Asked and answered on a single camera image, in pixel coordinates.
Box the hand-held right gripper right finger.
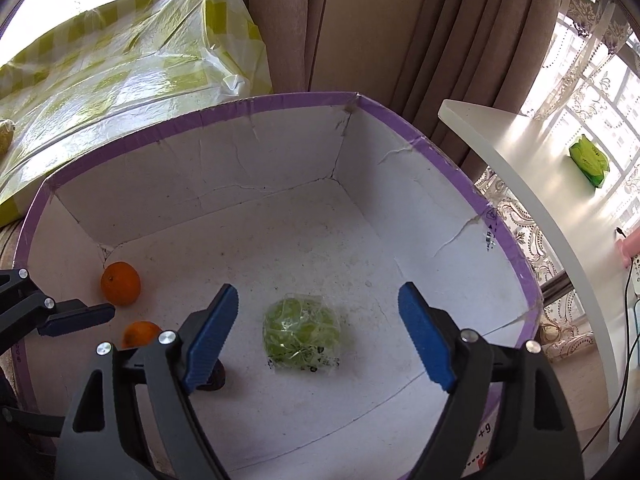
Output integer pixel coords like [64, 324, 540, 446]
[398, 282, 586, 480]

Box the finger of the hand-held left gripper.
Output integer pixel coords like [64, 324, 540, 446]
[0, 357, 227, 435]
[0, 268, 116, 348]

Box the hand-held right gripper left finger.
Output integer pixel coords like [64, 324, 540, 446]
[54, 284, 239, 480]

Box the orange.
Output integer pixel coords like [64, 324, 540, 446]
[122, 321, 163, 350]
[100, 261, 142, 307]

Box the bagged green fruit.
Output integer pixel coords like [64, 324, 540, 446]
[262, 296, 342, 374]

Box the white cardboard box purple rim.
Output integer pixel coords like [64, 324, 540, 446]
[12, 91, 545, 480]

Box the lace curtain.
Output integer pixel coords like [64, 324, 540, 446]
[472, 0, 640, 361]

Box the white desk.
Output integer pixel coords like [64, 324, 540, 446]
[438, 99, 640, 456]

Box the pink object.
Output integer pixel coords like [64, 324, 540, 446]
[616, 227, 640, 270]

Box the yellow checkered plastic bag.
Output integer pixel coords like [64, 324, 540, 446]
[0, 0, 275, 226]

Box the green packet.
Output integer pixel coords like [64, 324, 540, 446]
[569, 135, 611, 189]

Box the brown curtain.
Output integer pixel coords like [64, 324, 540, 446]
[247, 0, 566, 181]

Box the black cable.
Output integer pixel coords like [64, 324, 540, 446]
[582, 227, 640, 456]

